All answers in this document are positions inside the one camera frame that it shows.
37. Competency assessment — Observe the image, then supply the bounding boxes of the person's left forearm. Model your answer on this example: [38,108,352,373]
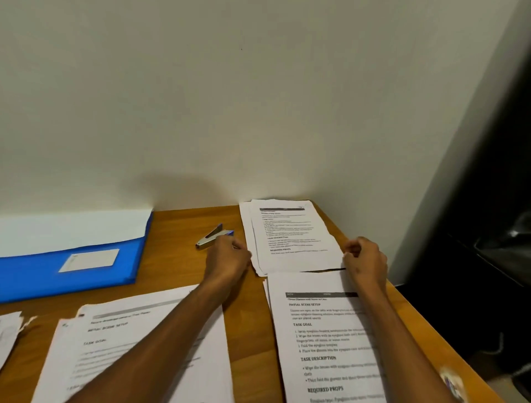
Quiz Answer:
[66,280,234,403]

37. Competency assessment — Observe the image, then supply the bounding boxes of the person's right forearm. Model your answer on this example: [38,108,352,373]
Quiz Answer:
[359,283,458,403]

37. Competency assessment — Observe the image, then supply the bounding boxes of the small printed paper stack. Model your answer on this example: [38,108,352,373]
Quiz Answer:
[239,199,346,277]

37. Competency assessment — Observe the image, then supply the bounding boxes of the small round patterned object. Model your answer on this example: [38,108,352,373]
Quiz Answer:
[439,367,469,403]

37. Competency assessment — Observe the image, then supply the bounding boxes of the printed paper stack bold headings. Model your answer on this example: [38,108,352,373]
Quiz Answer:
[262,269,392,403]

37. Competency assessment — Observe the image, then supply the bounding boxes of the person's right hand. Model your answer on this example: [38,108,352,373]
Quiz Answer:
[342,236,389,294]

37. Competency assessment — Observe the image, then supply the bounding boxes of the white cable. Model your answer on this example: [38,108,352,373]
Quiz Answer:
[481,332,531,379]

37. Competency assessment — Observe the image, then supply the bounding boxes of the torn white paper sheets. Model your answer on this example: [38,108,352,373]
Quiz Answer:
[0,311,37,371]

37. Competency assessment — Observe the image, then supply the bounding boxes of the black cabinet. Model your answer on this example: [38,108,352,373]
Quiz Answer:
[396,50,531,374]

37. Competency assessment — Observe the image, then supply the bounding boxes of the person's left hand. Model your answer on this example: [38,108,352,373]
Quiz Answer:
[202,235,252,292]

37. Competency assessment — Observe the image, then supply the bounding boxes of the blue plastic folder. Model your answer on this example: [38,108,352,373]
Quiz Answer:
[0,211,154,304]

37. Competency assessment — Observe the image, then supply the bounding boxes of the silver and blue stapler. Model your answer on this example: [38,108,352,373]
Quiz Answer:
[195,223,235,250]

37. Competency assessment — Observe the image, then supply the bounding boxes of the blank white paper sheets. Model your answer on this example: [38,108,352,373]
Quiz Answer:
[0,208,153,258]

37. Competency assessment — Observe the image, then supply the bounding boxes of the wide printed paper stack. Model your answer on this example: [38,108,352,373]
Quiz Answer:
[31,284,235,403]

